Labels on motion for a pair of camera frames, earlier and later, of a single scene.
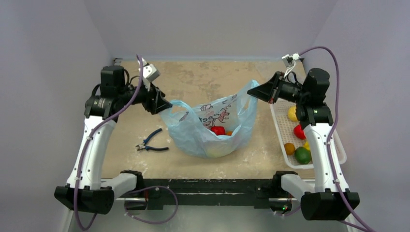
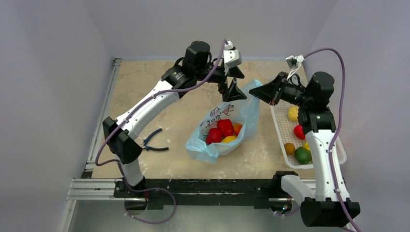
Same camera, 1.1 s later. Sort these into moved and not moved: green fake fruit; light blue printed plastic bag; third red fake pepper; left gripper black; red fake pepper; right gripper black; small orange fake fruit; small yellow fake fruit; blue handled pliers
Moved: light blue printed plastic bag; red fake pepper; left gripper black
Not moved: small yellow fake fruit; blue handled pliers; green fake fruit; small orange fake fruit; third red fake pepper; right gripper black
